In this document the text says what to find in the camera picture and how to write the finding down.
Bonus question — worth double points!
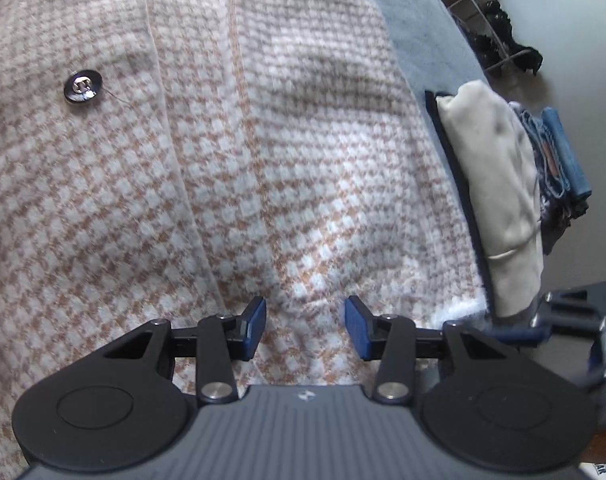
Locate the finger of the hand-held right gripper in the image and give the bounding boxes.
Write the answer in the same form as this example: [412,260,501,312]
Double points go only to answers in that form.
[477,282,606,349]
[580,332,606,391]

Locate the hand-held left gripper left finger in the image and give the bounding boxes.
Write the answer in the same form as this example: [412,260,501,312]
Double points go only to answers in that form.
[100,296,267,407]

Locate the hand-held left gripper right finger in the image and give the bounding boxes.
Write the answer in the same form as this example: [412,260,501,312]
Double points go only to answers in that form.
[344,296,511,405]

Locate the beige houndstooth coat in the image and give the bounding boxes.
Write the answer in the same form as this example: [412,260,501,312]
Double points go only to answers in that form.
[0,0,488,466]

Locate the folded dark jeans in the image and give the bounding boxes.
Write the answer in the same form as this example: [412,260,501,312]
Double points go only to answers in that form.
[510,102,571,256]

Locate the folded cream garment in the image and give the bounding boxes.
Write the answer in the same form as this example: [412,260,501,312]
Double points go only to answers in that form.
[435,80,546,318]

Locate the grey blue bed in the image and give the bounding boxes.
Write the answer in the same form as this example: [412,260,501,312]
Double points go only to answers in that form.
[313,0,484,241]

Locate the wire rack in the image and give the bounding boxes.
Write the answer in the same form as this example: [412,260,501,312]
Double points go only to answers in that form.
[448,0,518,78]

